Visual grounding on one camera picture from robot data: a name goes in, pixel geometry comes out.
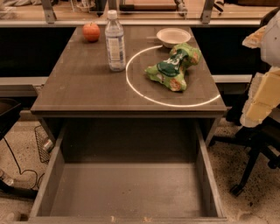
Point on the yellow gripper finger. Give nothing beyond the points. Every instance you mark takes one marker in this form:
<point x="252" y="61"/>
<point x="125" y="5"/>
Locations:
<point x="263" y="96"/>
<point x="255" y="39"/>

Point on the clear plastic water bottle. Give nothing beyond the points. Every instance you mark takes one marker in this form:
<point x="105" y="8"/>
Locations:
<point x="114" y="35"/>

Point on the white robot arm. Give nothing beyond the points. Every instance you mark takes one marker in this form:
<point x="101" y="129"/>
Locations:
<point x="270" y="49"/>

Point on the open top drawer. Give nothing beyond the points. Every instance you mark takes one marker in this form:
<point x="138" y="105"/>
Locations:
<point x="129" y="171"/>

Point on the black office chair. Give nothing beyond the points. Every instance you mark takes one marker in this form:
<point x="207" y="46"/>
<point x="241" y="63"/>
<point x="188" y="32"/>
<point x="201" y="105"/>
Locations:
<point x="257" y="139"/>

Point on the white paper bowl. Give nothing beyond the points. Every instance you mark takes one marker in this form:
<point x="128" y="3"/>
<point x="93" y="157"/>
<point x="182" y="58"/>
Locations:
<point x="173" y="36"/>

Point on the green chip bag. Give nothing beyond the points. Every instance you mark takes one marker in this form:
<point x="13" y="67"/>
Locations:
<point x="171" y="72"/>

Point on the red apple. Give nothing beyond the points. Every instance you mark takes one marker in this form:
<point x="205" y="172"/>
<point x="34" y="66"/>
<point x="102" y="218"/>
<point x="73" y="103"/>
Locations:
<point x="91" y="32"/>

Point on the grey wooden cabinet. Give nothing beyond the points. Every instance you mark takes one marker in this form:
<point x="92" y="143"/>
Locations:
<point x="82" y="85"/>

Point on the wire mesh basket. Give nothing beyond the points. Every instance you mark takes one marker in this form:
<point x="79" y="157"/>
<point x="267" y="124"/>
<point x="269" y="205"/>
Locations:
<point x="44" y="144"/>

